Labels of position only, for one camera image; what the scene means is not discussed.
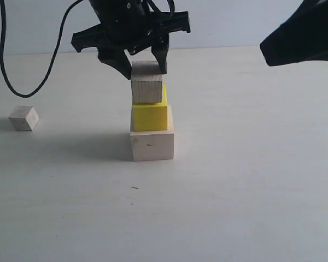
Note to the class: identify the yellow cube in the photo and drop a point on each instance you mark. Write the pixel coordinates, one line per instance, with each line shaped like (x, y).
(151, 117)

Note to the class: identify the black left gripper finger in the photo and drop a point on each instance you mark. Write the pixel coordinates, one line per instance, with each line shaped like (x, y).
(116, 58)
(160, 50)

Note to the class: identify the medium brown wooden cube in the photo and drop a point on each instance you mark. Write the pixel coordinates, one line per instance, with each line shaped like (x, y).
(146, 82)

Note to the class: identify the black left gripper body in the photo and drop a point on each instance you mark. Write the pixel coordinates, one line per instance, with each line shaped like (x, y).
(130, 25)

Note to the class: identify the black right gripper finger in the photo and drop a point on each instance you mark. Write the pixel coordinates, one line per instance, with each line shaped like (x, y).
(288, 46)

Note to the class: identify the small pale wooden cube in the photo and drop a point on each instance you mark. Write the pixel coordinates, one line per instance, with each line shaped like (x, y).
(24, 118)

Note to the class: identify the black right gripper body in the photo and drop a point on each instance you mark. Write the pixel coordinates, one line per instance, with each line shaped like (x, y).
(308, 26)

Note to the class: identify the large pale wooden cube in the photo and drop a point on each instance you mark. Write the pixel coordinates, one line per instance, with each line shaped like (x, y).
(153, 145)

